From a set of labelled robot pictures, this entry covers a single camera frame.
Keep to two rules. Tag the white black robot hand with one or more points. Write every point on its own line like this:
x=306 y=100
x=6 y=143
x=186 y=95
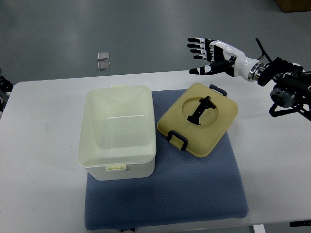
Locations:
x=221 y=57

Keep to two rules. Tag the yellow box lid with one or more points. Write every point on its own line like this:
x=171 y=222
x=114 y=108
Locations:
x=198 y=119

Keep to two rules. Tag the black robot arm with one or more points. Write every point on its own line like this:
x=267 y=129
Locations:
x=292 y=92

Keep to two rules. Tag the brown cardboard box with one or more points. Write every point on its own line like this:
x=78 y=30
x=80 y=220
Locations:
x=289 y=6

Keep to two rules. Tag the white storage box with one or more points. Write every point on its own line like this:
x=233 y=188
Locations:
x=118 y=133

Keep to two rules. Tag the upper metal floor plate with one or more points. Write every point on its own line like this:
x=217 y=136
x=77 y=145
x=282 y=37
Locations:
x=103 y=56

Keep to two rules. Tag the blue padded mat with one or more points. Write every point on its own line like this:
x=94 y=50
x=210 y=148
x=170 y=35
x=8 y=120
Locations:
x=182 y=188

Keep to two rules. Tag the black white sneaker left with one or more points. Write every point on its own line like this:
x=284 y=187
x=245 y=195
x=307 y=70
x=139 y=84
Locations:
x=6 y=88

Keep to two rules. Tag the black table bracket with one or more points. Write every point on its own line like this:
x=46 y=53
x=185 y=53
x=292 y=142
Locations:
x=303 y=223

